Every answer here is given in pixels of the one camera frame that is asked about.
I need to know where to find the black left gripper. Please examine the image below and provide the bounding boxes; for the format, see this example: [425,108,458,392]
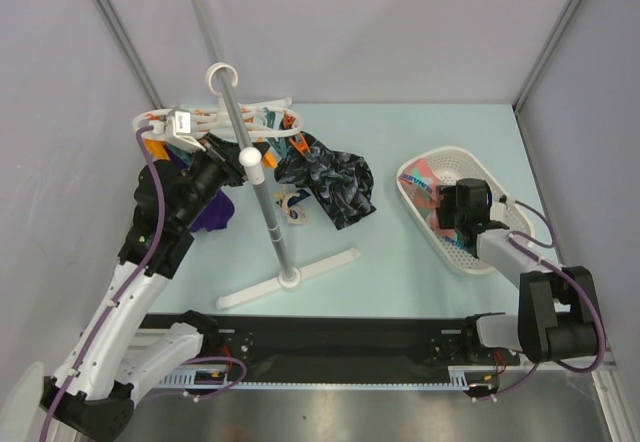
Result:
[175,132,270,228]

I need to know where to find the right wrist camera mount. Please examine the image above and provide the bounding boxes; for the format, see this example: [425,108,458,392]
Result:
[490,194,516,227]

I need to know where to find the dark patterned sock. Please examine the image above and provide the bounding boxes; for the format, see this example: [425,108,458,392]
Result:
[274,132,376,230]

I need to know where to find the white perforated basket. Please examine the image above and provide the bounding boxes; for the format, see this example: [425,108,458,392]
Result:
[396,146,535,276]

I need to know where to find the purple sock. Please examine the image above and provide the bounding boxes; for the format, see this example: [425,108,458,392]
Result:
[190,190,235,233]

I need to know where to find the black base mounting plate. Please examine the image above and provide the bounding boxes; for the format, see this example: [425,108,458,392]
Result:
[139,314,521,386]

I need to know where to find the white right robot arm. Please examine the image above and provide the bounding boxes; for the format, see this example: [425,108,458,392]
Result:
[435,178,607,373]

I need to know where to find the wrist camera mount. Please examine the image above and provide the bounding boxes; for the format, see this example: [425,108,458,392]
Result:
[140,109,205,154]
[490,194,516,227]

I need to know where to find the pink patterned sock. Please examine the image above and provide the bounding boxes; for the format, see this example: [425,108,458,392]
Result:
[397,158,457,245]

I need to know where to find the white sock label tag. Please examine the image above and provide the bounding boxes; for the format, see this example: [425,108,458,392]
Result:
[275,185,311,225]

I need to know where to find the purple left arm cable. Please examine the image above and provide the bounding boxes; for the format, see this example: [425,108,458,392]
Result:
[39,126,166,438]

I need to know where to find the white oval clip hanger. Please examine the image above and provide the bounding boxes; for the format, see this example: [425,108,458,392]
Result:
[132,62,305,140]

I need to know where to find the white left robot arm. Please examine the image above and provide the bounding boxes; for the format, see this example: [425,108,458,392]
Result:
[40,134,247,441]

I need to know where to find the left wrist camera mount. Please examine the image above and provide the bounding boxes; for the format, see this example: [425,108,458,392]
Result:
[140,109,205,154]

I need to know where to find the grey white hanger stand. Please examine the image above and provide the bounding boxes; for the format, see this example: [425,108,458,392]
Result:
[190,0,361,310]

